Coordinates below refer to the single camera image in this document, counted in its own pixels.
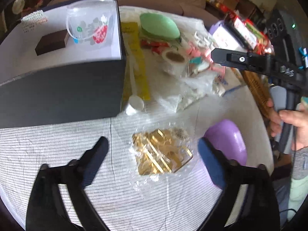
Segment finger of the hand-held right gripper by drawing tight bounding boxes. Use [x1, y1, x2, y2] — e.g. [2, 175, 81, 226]
[210, 48, 267, 73]

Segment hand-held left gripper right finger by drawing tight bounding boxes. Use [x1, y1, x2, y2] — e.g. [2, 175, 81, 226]
[198, 137, 281, 231]

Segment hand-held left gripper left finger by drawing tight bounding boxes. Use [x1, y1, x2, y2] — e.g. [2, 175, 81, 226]
[25, 136, 110, 231]

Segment purple plastic bowl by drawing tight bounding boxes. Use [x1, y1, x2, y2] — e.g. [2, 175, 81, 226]
[203, 119, 248, 166]

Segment bag of gold clips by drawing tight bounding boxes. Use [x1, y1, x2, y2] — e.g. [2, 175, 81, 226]
[127, 125, 195, 190]

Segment dark grey cardboard box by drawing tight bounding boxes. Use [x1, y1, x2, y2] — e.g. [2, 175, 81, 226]
[0, 0, 127, 128]

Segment brown sponge block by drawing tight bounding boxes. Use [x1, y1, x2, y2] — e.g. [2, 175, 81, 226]
[35, 30, 69, 56]

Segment clear plastic bucket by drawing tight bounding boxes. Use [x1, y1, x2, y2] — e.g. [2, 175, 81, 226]
[65, 0, 115, 51]

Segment white cloth-covered desktop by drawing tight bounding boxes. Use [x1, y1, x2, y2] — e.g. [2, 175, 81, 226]
[0, 6, 275, 231]

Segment person's right hand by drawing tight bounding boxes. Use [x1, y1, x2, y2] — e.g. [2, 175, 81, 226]
[266, 98, 308, 152]

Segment white tissue box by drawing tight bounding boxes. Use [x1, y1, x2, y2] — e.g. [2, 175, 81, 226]
[212, 23, 243, 51]

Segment clear printed plastic bag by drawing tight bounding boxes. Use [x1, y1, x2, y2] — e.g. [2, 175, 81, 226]
[212, 72, 241, 97]

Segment pile of snack packets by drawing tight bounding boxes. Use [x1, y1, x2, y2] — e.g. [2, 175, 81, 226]
[226, 14, 272, 53]

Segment lilac lidded container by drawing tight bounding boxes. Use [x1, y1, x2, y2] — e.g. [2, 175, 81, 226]
[209, 20, 225, 35]

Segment group of pink clips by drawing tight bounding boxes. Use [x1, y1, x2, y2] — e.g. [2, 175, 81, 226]
[188, 41, 227, 73]

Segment wicker basket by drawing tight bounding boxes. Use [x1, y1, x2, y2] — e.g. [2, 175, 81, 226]
[242, 70, 275, 118]

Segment crumpled clear plastic bag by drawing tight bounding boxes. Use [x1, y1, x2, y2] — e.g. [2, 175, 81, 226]
[154, 72, 217, 113]

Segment roll of tape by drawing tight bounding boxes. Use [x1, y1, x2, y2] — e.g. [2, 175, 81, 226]
[162, 50, 188, 75]

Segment white plastic scoop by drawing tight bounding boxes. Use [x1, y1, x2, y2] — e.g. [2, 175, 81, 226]
[125, 46, 145, 115]

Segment red candy wrappers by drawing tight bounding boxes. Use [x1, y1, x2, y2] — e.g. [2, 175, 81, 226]
[141, 40, 180, 53]

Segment green plastic bowl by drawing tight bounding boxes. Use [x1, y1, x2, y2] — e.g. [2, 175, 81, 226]
[140, 13, 180, 41]

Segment long yellow packet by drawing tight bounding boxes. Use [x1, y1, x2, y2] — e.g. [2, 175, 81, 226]
[121, 22, 151, 101]

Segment person's body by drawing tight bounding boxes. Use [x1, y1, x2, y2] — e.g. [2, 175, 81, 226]
[272, 178, 308, 224]

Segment round decorated tin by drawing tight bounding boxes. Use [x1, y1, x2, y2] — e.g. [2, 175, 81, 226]
[12, 0, 26, 13]

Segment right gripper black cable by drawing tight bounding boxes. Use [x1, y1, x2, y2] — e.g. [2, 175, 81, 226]
[292, 125, 297, 156]

